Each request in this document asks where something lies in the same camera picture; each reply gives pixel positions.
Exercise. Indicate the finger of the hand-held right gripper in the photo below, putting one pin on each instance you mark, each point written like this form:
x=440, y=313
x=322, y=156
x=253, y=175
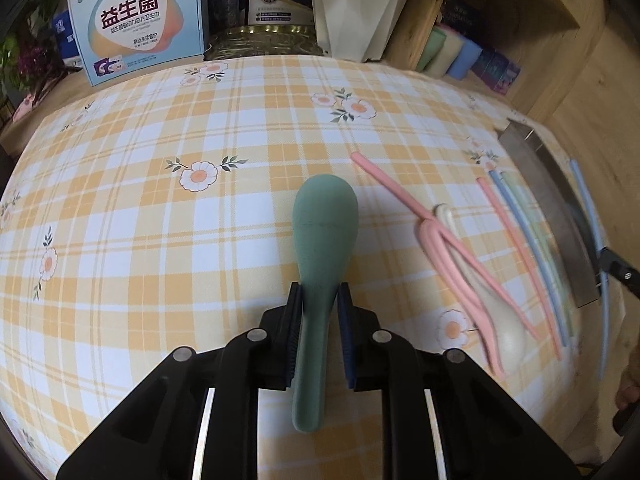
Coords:
x=620, y=270

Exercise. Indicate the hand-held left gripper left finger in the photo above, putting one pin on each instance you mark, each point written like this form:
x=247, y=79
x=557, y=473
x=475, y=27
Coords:
x=295, y=335

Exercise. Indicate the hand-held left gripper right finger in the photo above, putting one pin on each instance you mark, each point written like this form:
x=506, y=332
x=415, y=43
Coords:
x=346, y=335

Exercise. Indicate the green spoon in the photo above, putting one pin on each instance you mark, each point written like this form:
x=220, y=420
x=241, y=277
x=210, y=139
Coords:
x=320, y=240

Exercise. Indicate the metal utensil tray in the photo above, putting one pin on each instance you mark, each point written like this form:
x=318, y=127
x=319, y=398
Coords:
x=545, y=195

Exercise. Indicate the cream spoon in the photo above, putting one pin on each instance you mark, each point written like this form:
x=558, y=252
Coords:
x=510, y=340

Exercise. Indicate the pink chopstick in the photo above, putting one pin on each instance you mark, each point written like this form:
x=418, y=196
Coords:
x=484, y=185
x=385, y=180

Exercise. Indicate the person's right hand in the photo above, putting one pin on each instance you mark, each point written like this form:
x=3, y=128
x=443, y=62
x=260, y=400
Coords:
x=629, y=385

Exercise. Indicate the green chopstick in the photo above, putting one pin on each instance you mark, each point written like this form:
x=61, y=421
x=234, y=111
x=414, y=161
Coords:
x=509, y=180

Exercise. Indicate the purple blue box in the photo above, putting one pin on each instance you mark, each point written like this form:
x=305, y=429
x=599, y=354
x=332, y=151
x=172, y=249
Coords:
x=495, y=72

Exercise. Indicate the wooden shelf unit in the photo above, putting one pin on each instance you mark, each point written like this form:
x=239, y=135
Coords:
x=540, y=20

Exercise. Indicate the green cup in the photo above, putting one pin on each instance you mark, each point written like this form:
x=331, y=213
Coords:
x=431, y=52

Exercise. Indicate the gold green tin tray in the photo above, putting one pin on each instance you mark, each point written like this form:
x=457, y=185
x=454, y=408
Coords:
x=260, y=42

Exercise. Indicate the red roses in white vase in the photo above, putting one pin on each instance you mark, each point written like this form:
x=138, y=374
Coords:
x=350, y=10

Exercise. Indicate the dark purple cylinder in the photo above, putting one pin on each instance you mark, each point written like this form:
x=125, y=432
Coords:
x=223, y=0

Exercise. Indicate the light blue tissue box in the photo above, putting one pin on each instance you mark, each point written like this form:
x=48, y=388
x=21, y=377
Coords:
x=140, y=20

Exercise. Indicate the blue and white box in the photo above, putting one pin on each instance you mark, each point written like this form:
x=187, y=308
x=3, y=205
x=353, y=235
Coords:
x=67, y=35

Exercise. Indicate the pink blossom flower arrangement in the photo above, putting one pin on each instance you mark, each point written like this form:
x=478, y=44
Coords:
x=30, y=60

